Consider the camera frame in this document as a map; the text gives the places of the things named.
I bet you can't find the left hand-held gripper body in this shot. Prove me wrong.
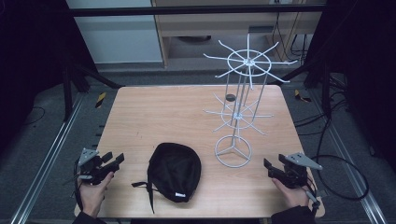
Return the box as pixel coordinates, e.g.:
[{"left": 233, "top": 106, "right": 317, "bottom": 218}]
[{"left": 77, "top": 147, "right": 120, "bottom": 187}]

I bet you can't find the person's right hand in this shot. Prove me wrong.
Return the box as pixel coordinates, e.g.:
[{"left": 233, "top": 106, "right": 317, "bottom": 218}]
[{"left": 271, "top": 178, "right": 311, "bottom": 210}]

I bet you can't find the white wire display rack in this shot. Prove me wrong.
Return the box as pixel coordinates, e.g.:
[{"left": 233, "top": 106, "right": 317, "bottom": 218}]
[{"left": 202, "top": 33, "right": 300, "bottom": 169}]

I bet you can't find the bundle of black floor cables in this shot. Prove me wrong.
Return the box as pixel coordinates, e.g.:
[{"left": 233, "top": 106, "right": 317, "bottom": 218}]
[{"left": 292, "top": 73, "right": 351, "bottom": 157}]

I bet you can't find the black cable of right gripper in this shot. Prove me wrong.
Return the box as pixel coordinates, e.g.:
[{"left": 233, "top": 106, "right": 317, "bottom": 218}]
[{"left": 303, "top": 154, "right": 371, "bottom": 218}]

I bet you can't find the black cap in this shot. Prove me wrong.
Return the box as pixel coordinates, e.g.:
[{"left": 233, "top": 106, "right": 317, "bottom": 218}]
[{"left": 131, "top": 142, "right": 203, "bottom": 216}]

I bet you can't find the light wooden desk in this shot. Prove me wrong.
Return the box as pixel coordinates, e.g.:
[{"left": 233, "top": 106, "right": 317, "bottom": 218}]
[{"left": 150, "top": 0, "right": 326, "bottom": 68}]

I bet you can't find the thin black floor cable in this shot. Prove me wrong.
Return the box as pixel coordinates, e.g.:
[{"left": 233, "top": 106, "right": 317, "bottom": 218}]
[{"left": 21, "top": 105, "right": 47, "bottom": 127}]

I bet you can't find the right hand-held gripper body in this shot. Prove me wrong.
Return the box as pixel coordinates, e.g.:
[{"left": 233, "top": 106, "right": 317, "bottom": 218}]
[{"left": 277, "top": 151, "right": 324, "bottom": 189}]

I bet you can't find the white cabinet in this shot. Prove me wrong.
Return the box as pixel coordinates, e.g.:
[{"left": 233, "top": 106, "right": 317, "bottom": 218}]
[{"left": 65, "top": 0, "right": 164, "bottom": 65}]

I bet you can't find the black horizontal frame bar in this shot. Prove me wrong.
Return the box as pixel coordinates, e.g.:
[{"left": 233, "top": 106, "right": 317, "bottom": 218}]
[{"left": 68, "top": 3, "right": 328, "bottom": 18}]

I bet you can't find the person's left hand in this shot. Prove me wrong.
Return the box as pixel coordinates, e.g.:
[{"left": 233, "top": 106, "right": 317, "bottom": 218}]
[{"left": 78, "top": 172, "right": 115, "bottom": 219}]

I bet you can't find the black metal stand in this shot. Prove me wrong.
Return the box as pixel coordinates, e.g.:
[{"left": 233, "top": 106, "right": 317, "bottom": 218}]
[
  {"left": 60, "top": 54, "right": 125, "bottom": 123},
  {"left": 269, "top": 52, "right": 335, "bottom": 119}
]

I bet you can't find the yellow black tape strip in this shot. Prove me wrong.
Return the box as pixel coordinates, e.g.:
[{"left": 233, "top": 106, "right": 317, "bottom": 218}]
[
  {"left": 293, "top": 89, "right": 312, "bottom": 104},
  {"left": 94, "top": 91, "right": 107, "bottom": 109}
]

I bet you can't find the aluminium floor rail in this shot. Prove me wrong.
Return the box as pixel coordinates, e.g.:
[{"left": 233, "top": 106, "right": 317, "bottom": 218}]
[
  {"left": 306, "top": 88, "right": 390, "bottom": 224},
  {"left": 8, "top": 92, "right": 85, "bottom": 224}
]

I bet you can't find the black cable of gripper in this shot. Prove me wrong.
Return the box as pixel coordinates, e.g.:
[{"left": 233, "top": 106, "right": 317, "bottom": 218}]
[
  {"left": 303, "top": 154, "right": 371, "bottom": 218},
  {"left": 63, "top": 158, "right": 84, "bottom": 212}
]

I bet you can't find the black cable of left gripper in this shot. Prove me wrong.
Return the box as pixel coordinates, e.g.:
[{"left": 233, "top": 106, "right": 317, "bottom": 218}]
[{"left": 63, "top": 158, "right": 84, "bottom": 212}]

